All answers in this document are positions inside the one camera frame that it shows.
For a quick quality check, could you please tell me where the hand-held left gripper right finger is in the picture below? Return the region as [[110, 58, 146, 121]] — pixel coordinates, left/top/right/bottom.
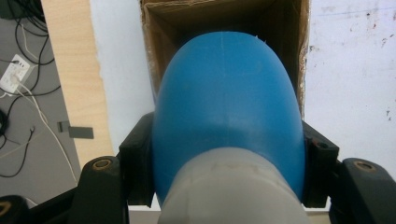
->
[[299, 119, 341, 210]]

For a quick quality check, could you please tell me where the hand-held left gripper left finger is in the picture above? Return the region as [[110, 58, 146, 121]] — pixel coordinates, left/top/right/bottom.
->
[[119, 111, 157, 208]]

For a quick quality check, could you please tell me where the blue plastic bottle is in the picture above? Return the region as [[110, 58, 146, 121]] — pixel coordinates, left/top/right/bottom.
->
[[151, 30, 313, 224]]

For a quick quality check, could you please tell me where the blue cardboard box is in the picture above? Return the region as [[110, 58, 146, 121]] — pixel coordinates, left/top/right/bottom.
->
[[139, 0, 312, 119]]

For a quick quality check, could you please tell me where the black tape strip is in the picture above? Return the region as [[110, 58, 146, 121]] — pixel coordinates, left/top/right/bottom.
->
[[57, 119, 95, 140]]

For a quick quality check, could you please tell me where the wooden table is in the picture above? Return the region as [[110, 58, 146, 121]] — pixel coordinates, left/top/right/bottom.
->
[[39, 0, 116, 171]]

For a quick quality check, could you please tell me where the white power strip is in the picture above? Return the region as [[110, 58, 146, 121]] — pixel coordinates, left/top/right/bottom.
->
[[0, 53, 31, 94]]

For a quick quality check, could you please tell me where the white cable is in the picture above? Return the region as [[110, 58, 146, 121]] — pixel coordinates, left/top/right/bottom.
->
[[12, 22, 78, 186]]

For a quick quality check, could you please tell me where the white power adapter with cables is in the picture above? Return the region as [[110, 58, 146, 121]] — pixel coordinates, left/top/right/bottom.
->
[[0, 0, 62, 180]]

